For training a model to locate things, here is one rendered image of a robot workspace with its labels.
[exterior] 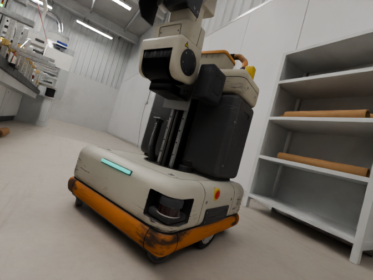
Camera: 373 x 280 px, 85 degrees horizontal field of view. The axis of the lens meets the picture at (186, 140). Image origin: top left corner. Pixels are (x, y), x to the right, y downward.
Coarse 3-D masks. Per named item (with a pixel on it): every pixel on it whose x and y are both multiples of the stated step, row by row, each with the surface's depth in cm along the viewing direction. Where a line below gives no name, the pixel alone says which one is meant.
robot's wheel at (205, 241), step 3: (207, 237) 85; (210, 237) 88; (213, 237) 91; (201, 240) 82; (204, 240) 84; (207, 240) 86; (210, 240) 89; (195, 243) 82; (198, 243) 81; (201, 243) 82; (204, 243) 84; (207, 243) 87; (198, 246) 82; (201, 246) 83; (204, 246) 85
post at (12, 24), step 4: (12, 20) 175; (12, 24) 175; (8, 28) 174; (12, 28) 175; (8, 32) 174; (12, 32) 176; (8, 36) 175; (8, 40) 175; (4, 48) 174; (0, 52) 173; (4, 52) 174; (4, 56) 175
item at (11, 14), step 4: (0, 8) 101; (4, 8) 102; (0, 12) 102; (4, 12) 102; (8, 12) 103; (12, 12) 104; (8, 16) 104; (12, 16) 104; (16, 16) 105; (20, 16) 105; (16, 20) 106; (20, 20) 106; (24, 20) 106; (28, 20) 107; (28, 24) 107; (32, 24) 108
